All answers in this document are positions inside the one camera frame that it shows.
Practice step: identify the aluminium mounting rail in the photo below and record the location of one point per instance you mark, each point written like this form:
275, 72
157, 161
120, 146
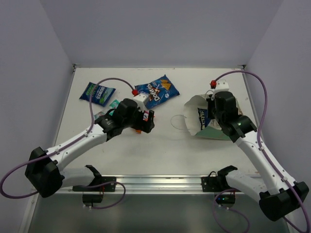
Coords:
163, 184

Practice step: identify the blue cookie snack packet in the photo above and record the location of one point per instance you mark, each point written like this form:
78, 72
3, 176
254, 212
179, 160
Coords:
158, 91

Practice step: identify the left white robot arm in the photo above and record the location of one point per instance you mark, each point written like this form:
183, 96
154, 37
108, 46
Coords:
48, 171

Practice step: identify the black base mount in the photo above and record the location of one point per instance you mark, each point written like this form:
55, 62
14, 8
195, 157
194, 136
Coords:
97, 189
215, 182

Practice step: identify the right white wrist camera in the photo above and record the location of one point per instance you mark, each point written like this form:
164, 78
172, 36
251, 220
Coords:
218, 86

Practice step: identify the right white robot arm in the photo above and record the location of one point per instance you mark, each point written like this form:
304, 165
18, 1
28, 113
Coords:
279, 193

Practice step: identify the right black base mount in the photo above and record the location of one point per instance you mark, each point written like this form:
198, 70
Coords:
215, 182

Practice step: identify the blue white snack packet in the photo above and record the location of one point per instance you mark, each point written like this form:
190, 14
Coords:
203, 118

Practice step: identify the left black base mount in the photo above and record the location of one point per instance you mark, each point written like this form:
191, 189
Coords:
97, 189

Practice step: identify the blue Burts crisps packet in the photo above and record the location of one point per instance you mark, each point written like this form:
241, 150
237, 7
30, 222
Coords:
100, 94

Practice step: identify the green printed paper bag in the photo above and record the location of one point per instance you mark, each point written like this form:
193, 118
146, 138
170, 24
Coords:
191, 121

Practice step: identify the green mint snack packet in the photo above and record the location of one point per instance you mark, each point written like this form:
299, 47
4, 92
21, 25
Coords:
112, 106

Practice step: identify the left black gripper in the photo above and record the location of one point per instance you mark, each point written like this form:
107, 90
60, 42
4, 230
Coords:
147, 120

